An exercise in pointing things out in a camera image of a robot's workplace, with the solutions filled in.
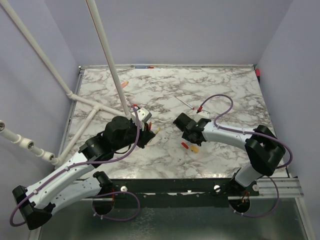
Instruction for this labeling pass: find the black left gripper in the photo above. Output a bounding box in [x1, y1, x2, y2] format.
[113, 119, 156, 152]

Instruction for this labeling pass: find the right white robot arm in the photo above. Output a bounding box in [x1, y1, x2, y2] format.
[173, 113, 286, 196]

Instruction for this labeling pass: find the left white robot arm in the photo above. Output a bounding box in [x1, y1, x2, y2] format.
[9, 116, 156, 230]

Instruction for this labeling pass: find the orange yellow pen cap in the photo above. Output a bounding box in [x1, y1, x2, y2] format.
[190, 146, 199, 153]

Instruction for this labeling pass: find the thin silver red pen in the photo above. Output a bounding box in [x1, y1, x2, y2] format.
[175, 97, 195, 110]

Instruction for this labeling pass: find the pink pencil-shaped marker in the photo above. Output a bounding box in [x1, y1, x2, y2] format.
[121, 81, 129, 88]

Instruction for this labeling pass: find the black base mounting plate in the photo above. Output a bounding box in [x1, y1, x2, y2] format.
[93, 178, 259, 209]

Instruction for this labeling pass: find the blue red marker at edge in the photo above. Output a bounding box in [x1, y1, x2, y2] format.
[134, 65, 155, 69]

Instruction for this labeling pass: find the red black clamp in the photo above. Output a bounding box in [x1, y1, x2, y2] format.
[255, 68, 261, 83]

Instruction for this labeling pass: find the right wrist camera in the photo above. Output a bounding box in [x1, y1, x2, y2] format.
[194, 110, 210, 122]

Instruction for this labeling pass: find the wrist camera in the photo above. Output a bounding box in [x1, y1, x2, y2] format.
[131, 105, 152, 131]
[194, 110, 210, 122]

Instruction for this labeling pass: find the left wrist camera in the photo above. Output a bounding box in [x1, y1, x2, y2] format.
[131, 105, 152, 131]

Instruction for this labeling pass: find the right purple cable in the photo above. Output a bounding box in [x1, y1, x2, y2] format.
[196, 93, 293, 217]

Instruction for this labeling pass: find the aluminium rail frame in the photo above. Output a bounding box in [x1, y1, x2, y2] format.
[257, 177, 304, 199]

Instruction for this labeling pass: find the white PVC pipe frame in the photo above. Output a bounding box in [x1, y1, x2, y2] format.
[0, 0, 133, 167]

